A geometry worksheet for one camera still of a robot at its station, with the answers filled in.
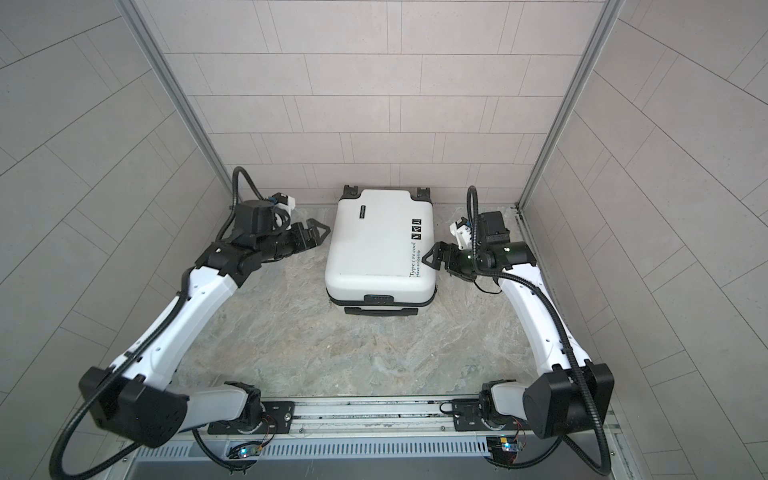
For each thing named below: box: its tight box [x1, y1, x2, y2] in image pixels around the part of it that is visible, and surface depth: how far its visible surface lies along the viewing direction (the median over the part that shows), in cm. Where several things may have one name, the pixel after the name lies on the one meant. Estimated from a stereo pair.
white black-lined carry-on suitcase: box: [325, 185, 436, 317], surface depth 80 cm
